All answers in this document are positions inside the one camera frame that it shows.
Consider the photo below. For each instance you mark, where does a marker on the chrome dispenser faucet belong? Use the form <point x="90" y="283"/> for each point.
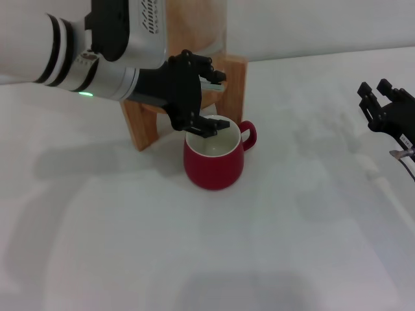
<point x="212" y="87"/>

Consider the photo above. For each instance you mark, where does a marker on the red ceramic cup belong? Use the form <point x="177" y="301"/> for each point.
<point x="210" y="168"/>

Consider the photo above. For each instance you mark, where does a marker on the wooden dispenser stand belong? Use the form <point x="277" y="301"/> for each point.
<point x="235" y="94"/>

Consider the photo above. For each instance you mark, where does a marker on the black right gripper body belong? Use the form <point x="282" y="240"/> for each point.
<point x="398" y="120"/>

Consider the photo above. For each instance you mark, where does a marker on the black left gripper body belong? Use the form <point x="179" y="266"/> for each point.
<point x="168" y="90"/>

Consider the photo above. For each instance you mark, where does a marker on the glass water dispenser jar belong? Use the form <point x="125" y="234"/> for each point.
<point x="201" y="22"/>

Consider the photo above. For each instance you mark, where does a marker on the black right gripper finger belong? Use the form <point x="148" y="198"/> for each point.
<point x="394" y="91"/>
<point x="370" y="103"/>

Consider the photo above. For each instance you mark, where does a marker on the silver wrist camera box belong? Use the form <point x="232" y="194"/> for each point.
<point x="146" y="29"/>

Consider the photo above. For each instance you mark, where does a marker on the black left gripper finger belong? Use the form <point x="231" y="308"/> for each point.
<point x="207" y="127"/>
<point x="202" y="66"/>

